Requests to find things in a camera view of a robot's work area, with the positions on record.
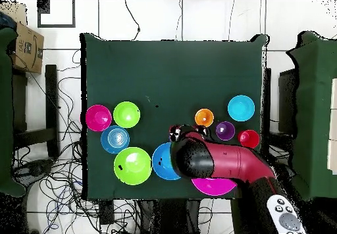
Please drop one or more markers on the orange cup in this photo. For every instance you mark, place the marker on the orange cup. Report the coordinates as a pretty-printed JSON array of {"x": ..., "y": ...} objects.
[{"x": 204, "y": 116}]

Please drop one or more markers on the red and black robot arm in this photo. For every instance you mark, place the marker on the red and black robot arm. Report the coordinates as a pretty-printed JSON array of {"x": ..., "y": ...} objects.
[{"x": 231, "y": 162}]

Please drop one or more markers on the purple cup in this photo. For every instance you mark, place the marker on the purple cup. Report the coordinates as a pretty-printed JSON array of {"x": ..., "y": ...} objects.
[{"x": 225, "y": 131}]

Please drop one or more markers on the large blue bowl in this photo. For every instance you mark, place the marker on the large blue bowl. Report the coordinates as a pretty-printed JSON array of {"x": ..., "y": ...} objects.
[{"x": 162, "y": 162}]

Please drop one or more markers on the small cyan bowl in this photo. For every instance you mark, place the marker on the small cyan bowl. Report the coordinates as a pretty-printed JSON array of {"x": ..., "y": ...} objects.
[{"x": 241, "y": 108}]

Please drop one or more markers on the red cup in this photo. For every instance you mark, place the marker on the red cup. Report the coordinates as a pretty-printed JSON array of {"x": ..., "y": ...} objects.
[{"x": 248, "y": 139}]

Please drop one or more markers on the dark green table cloth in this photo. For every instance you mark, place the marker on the dark green table cloth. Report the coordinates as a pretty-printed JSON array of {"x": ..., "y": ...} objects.
[{"x": 171, "y": 73}]

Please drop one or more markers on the large green bowl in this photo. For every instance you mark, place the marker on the large green bowl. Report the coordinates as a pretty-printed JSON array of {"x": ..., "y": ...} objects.
[{"x": 133, "y": 165}]

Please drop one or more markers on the small green bowl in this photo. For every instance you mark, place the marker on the small green bowl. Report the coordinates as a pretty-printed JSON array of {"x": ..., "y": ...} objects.
[{"x": 126, "y": 114}]

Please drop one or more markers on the translucent blue bowl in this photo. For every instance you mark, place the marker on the translucent blue bowl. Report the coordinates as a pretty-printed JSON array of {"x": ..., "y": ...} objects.
[{"x": 115, "y": 139}]

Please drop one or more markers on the small red bowl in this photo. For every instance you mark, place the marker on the small red bowl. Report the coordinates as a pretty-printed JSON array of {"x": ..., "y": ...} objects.
[{"x": 98, "y": 118}]

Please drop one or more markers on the black box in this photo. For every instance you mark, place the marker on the black box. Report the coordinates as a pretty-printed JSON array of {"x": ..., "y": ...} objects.
[{"x": 287, "y": 99}]

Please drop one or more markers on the green cloth covered table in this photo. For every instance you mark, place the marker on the green cloth covered table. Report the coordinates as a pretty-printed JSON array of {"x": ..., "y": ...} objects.
[
  {"x": 5, "y": 112},
  {"x": 316, "y": 112}
]

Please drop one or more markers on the white box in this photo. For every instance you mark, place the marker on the white box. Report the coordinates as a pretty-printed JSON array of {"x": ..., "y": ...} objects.
[{"x": 333, "y": 126}]

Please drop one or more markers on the cardboard box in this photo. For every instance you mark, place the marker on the cardboard box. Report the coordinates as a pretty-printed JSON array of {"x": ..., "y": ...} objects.
[{"x": 29, "y": 52}]

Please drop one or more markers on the black bench frame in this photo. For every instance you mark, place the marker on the black bench frame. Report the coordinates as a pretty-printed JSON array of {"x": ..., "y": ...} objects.
[{"x": 51, "y": 99}]

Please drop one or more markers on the black square floor frame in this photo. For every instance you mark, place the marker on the black square floor frame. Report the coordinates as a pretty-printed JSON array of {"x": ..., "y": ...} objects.
[{"x": 43, "y": 7}]

